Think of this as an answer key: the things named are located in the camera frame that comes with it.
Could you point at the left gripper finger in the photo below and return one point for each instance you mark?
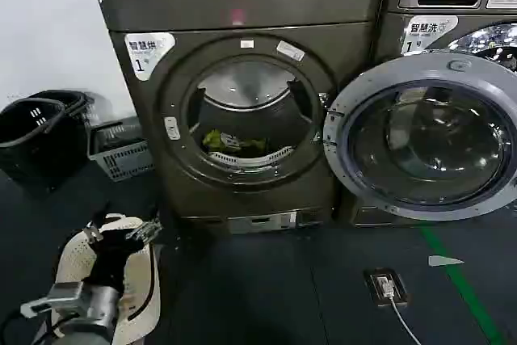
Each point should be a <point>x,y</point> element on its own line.
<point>143,232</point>
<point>93,234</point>

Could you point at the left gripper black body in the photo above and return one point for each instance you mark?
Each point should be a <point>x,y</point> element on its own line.
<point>111,256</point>

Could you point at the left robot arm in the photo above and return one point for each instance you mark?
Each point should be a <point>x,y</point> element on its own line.
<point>81,304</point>

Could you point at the white perforated laundry basket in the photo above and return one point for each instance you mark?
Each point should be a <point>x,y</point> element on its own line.
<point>139,280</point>

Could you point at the grey slotted plastic basket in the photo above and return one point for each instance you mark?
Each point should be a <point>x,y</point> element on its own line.
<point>121,159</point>

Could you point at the large black plastic basket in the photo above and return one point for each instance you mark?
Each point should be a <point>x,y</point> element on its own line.
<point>36,147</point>

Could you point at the green clothes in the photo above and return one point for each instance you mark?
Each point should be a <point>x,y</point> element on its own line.
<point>218,140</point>

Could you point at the white number label on dryer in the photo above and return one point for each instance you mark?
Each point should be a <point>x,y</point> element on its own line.
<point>145,54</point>

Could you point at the small white rectangular sticker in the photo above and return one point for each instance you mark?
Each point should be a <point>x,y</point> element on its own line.
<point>246,44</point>

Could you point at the slanted white sticker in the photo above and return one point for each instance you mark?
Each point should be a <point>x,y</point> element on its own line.
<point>289,50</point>

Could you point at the floor power socket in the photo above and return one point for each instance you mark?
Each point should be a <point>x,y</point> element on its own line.
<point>385,286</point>

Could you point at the grey dryer with open drum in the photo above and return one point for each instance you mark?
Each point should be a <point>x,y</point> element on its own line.
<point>250,5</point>

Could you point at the round glass dryer door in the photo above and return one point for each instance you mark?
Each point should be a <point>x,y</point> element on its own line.
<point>428,147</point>

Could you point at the pale arrow floor sticker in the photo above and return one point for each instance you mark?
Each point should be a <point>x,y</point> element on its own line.
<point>442,261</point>

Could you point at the green floor tape line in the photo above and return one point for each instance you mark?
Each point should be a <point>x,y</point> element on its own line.
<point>456,280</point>

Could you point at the white number label on washer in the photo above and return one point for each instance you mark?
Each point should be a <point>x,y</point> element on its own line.
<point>428,32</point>

